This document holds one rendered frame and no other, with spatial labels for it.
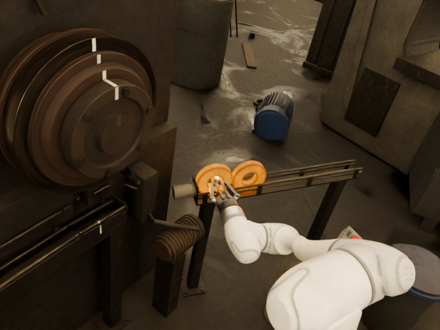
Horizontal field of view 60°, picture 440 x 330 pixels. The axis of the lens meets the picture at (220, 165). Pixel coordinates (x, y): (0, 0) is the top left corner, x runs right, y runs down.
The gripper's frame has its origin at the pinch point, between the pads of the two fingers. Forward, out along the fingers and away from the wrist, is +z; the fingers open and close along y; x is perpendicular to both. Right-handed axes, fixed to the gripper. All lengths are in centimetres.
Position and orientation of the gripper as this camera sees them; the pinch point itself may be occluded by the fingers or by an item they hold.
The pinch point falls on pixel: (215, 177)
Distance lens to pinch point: 157.2
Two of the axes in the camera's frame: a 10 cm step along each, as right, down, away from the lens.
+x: 1.8, -7.7, -6.2
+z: -2.9, -6.4, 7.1
